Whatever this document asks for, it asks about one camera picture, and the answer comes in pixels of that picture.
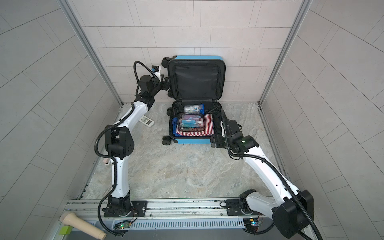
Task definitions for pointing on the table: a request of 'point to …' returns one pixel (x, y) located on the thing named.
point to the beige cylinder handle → (71, 219)
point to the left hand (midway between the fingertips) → (170, 71)
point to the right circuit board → (251, 224)
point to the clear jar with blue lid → (198, 109)
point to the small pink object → (106, 161)
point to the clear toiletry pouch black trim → (191, 121)
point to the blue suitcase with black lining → (197, 85)
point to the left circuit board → (122, 225)
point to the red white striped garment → (209, 128)
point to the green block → (65, 230)
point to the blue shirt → (174, 122)
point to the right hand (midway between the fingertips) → (215, 140)
